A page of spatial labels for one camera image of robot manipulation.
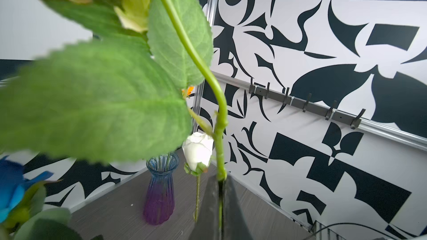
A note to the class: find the blue artificial rose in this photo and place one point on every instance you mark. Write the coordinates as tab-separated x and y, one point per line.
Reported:
22	201

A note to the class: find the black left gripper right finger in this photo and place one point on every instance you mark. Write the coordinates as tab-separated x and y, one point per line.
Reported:
234	226

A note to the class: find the wall hook rail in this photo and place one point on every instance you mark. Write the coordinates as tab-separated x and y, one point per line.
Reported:
329	113

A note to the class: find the orange artificial rose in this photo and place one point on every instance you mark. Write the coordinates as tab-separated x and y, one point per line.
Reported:
188	92

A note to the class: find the blue purple glass vase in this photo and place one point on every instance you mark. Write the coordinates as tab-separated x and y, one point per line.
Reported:
160	200

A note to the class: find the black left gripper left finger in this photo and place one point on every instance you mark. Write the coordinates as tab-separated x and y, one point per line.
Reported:
207	226

